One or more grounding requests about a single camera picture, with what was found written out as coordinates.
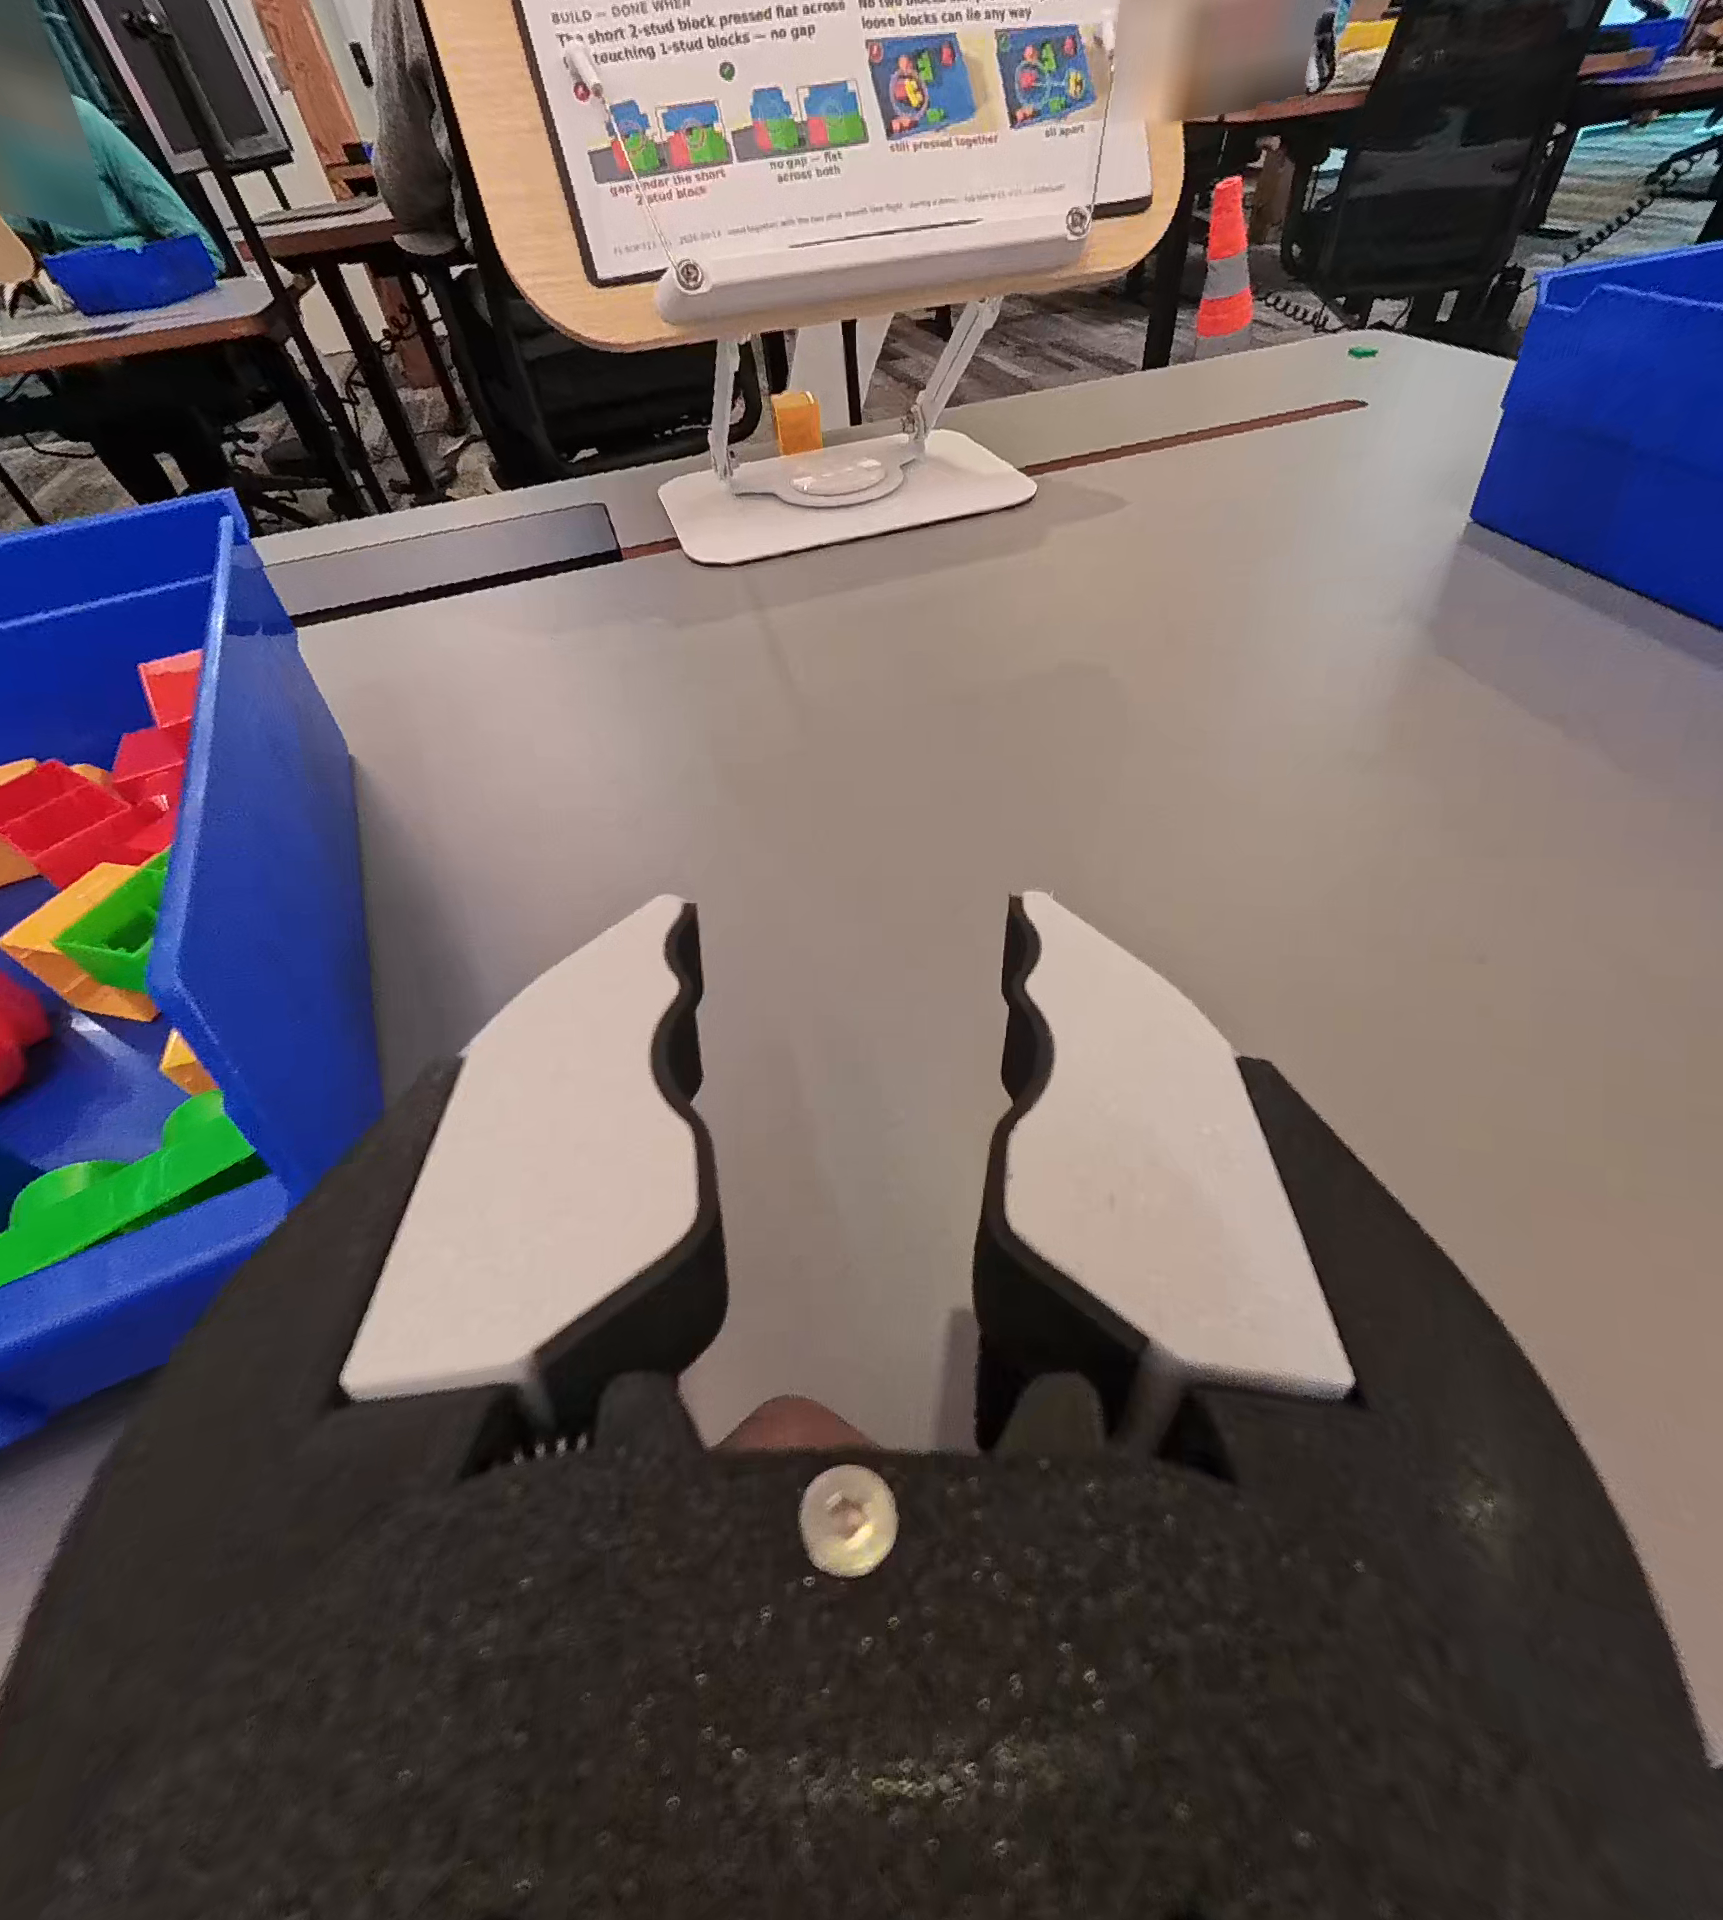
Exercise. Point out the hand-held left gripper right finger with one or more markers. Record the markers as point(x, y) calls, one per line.
point(1178, 1216)

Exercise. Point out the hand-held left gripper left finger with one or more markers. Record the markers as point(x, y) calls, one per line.
point(516, 1216)

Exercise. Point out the blue storage bin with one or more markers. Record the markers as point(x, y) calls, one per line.
point(276, 871)
point(137, 277)
point(1672, 450)

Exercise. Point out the pile of colourful blocks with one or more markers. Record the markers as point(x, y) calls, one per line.
point(53, 871)

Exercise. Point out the orange plastic object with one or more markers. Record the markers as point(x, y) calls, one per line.
point(798, 424)

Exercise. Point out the orange traffic cone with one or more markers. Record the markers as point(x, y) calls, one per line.
point(1226, 270)

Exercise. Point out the black office chair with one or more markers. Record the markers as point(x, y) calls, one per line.
point(1448, 136)

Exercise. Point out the printed instruction sheet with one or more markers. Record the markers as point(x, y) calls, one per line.
point(802, 120)

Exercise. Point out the black computer monitor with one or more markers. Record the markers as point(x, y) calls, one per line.
point(202, 77)

